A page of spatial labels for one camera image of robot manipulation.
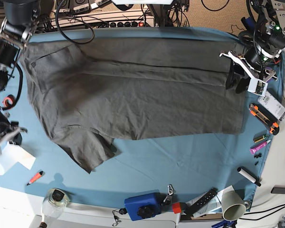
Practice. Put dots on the clear glass bottle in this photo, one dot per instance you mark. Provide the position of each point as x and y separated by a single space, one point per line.
53 206

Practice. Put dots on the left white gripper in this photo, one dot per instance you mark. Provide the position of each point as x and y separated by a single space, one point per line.
244 76

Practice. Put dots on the blue table cloth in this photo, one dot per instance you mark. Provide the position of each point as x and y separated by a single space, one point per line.
191 163

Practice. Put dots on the purple tape roll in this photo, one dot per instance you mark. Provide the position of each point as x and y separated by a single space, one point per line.
271 75

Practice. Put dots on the silver carabiner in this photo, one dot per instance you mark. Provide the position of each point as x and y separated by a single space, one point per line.
170 190

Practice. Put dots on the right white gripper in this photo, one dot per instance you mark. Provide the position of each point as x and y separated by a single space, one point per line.
14 137

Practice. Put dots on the black power strip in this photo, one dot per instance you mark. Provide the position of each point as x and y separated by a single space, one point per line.
127 24

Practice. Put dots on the black lanyard clip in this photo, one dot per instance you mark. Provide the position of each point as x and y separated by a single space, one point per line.
122 211

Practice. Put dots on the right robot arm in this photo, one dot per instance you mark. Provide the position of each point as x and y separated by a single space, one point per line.
20 23

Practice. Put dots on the black remote control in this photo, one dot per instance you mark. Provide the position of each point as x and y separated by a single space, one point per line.
201 202

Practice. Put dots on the paper sheets under remote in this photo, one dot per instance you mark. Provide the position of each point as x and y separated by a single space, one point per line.
212 206

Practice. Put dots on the orange black utility knife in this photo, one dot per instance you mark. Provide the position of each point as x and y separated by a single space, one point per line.
271 125

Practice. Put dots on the grey-green mug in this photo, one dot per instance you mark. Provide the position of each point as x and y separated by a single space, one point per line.
233 207

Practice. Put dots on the white electronic device box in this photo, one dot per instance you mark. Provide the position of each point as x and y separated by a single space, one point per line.
271 104

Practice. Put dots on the purple white glue tube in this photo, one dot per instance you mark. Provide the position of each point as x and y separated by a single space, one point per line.
259 147

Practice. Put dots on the blue black clamp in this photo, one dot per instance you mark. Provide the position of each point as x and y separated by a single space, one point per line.
250 26

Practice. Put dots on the white marker black cap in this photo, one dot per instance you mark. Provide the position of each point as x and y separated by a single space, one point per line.
248 176

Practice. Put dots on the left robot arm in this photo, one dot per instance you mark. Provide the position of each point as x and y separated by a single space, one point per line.
264 38

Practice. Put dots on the black power adapter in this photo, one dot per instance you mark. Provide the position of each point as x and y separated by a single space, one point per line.
278 190

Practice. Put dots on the red tape roll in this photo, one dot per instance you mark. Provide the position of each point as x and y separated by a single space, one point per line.
8 102

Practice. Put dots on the red cube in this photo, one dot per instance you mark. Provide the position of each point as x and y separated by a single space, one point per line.
176 208

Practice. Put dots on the blue box with knob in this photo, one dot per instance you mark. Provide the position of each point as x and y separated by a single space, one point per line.
143 207

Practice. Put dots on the orange marker pen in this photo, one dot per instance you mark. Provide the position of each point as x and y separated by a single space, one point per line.
35 177

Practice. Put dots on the dark grey T-shirt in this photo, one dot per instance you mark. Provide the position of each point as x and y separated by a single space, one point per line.
85 96

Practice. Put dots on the small black screws cluster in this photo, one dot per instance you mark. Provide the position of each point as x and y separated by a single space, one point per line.
257 156

